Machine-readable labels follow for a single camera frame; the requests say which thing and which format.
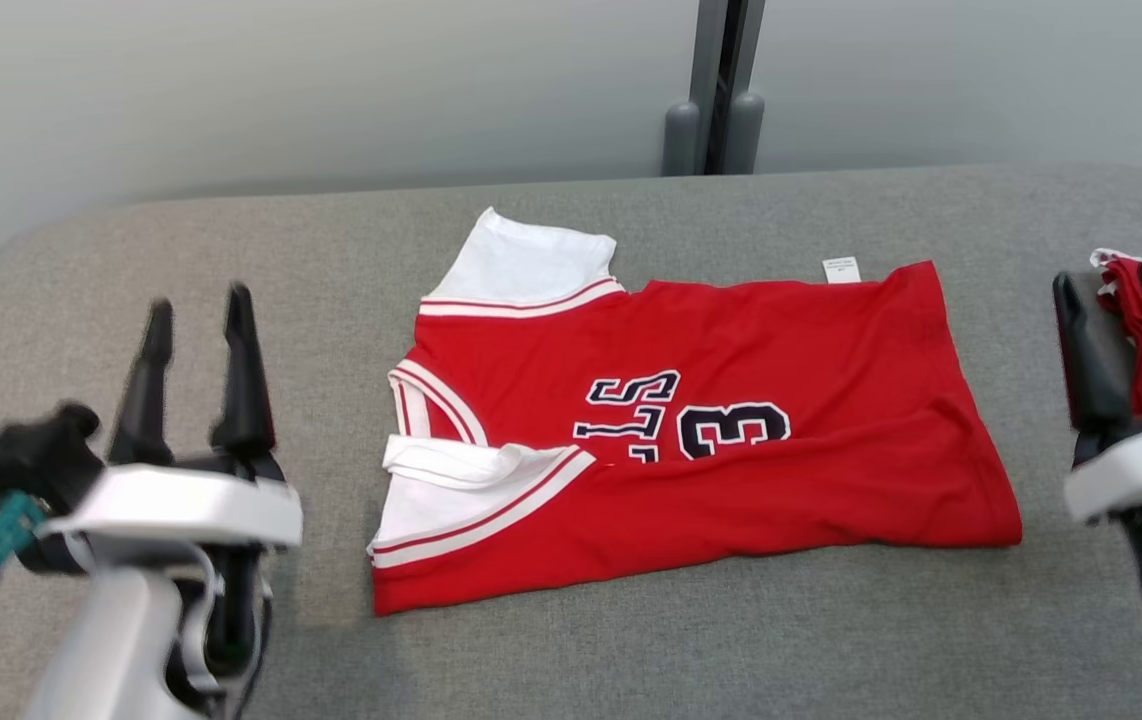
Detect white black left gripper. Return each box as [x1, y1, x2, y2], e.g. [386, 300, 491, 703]
[41, 283, 304, 549]

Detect red Bulls basketball jersey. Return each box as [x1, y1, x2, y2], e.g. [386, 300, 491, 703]
[366, 205, 1024, 616]

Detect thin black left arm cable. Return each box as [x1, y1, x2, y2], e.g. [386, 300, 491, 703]
[231, 580, 277, 711]

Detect grey metal partition frame post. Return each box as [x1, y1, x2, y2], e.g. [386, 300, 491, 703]
[661, 0, 767, 178]

